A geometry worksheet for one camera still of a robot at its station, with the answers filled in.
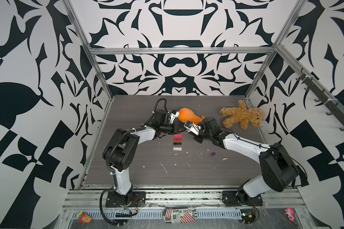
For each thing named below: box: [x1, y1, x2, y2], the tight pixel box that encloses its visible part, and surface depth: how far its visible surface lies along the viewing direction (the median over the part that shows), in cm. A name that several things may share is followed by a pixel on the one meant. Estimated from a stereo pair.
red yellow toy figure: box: [77, 210, 93, 224], surface depth 69 cm
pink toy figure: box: [284, 207, 295, 222], surface depth 72 cm
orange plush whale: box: [177, 107, 206, 124], surface depth 101 cm
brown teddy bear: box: [219, 99, 264, 130], surface depth 103 cm
